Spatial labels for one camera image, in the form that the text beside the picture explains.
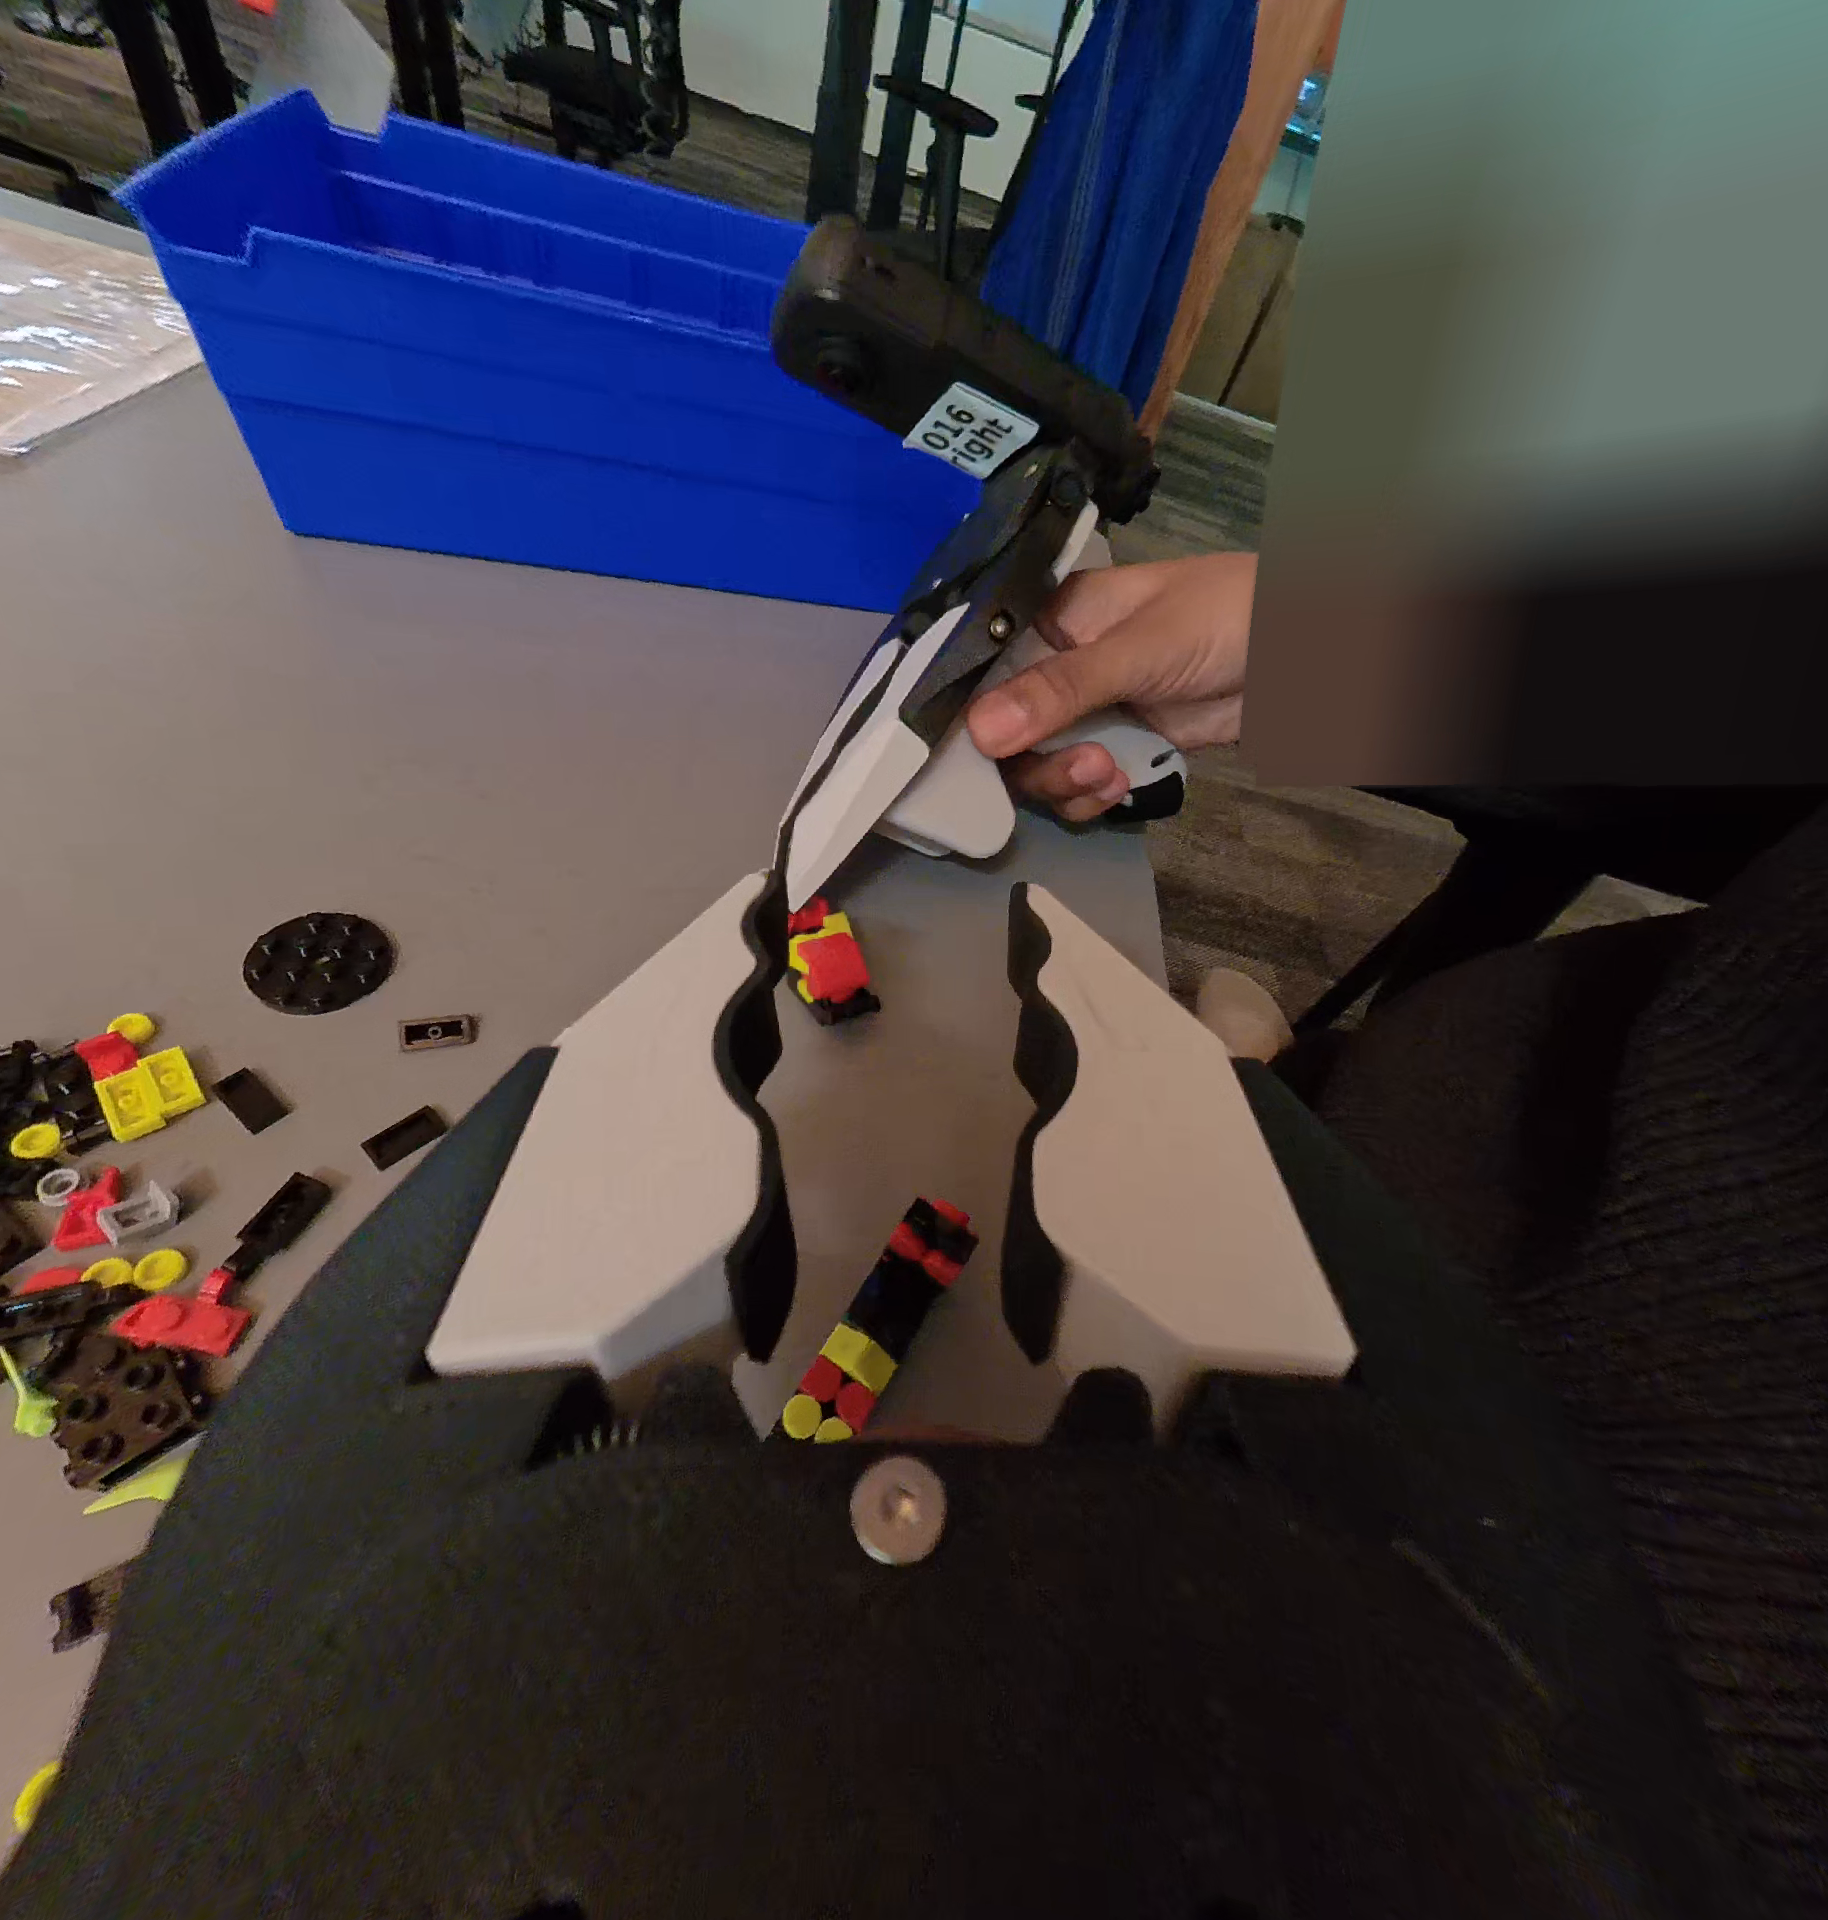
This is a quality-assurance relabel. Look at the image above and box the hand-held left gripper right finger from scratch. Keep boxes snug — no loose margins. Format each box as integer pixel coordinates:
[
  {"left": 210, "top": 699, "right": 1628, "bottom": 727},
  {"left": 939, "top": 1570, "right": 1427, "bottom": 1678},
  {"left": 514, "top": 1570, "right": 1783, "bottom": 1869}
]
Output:
[{"left": 996, "top": 882, "right": 1361, "bottom": 1428}]

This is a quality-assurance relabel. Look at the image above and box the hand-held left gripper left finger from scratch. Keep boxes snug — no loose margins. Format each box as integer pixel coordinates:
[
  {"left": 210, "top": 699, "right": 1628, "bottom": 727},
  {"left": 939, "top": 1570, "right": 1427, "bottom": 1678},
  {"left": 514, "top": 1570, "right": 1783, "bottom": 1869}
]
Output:
[{"left": 421, "top": 870, "right": 803, "bottom": 1381}]

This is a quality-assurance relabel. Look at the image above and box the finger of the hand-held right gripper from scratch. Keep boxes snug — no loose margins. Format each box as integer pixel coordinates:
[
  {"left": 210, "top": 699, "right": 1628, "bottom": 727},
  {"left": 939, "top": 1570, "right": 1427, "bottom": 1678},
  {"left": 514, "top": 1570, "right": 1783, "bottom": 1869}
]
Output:
[
  {"left": 776, "top": 600, "right": 979, "bottom": 886},
  {"left": 782, "top": 718, "right": 934, "bottom": 914}
]

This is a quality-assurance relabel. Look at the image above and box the yellow red lego car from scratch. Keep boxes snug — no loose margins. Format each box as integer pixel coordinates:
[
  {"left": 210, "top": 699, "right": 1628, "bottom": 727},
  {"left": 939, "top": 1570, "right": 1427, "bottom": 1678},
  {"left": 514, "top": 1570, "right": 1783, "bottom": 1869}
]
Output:
[{"left": 787, "top": 897, "right": 881, "bottom": 1029}]

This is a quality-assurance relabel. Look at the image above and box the long black red yellow lego build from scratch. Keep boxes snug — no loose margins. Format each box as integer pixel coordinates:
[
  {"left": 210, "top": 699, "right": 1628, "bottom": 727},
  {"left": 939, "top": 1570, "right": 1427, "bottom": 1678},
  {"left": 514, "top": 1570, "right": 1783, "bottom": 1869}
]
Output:
[{"left": 780, "top": 1195, "right": 983, "bottom": 1444}]

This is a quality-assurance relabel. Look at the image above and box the pile of lego pieces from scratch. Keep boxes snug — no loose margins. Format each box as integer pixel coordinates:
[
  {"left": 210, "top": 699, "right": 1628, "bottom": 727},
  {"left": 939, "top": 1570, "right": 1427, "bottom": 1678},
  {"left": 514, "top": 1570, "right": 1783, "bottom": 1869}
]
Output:
[{"left": 0, "top": 1010, "right": 254, "bottom": 1832}]

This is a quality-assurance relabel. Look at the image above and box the black round lego plate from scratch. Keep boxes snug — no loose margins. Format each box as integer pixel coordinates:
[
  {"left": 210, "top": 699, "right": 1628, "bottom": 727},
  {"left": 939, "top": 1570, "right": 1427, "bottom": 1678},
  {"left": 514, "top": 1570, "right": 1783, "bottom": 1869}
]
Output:
[{"left": 241, "top": 911, "right": 401, "bottom": 1017}]

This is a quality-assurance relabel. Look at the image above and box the person's right hand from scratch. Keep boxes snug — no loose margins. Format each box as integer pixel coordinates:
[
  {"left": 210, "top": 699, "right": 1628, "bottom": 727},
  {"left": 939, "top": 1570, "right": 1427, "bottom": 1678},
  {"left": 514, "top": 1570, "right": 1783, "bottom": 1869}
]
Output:
[{"left": 967, "top": 549, "right": 1259, "bottom": 827}]

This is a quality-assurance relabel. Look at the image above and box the person's knee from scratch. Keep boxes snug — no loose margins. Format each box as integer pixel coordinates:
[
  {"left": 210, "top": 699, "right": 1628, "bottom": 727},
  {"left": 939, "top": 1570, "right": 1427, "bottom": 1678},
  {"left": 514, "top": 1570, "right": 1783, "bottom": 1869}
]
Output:
[{"left": 1195, "top": 965, "right": 1293, "bottom": 1062}]

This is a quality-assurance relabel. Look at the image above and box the dark blue container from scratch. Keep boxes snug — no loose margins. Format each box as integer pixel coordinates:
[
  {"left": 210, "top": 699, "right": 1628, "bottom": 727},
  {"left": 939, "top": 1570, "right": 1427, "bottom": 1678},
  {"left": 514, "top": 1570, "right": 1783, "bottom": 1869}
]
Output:
[{"left": 981, "top": 0, "right": 1259, "bottom": 422}]

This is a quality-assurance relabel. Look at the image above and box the black office chair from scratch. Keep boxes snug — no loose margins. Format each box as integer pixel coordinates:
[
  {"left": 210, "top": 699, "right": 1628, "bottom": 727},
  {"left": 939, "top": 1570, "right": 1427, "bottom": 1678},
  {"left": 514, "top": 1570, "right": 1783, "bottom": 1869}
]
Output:
[{"left": 501, "top": 0, "right": 689, "bottom": 167}]

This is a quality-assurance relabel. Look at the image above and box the blue plastic bin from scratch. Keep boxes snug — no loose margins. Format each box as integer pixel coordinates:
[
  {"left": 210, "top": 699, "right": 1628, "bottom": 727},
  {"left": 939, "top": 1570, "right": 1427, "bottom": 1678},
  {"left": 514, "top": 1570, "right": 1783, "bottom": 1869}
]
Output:
[{"left": 116, "top": 89, "right": 989, "bottom": 616}]

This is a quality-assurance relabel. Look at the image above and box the clear plastic bag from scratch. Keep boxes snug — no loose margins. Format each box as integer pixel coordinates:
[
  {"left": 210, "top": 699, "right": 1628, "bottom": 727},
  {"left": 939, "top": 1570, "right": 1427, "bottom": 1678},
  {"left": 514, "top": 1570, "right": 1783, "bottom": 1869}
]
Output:
[{"left": 0, "top": 202, "right": 203, "bottom": 458}]

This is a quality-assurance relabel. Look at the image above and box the black metal frame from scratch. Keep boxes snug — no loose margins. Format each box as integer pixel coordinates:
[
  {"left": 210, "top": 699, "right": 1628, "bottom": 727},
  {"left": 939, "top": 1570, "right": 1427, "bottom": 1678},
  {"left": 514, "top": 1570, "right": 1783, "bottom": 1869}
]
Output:
[{"left": 1287, "top": 779, "right": 1828, "bottom": 1036}]

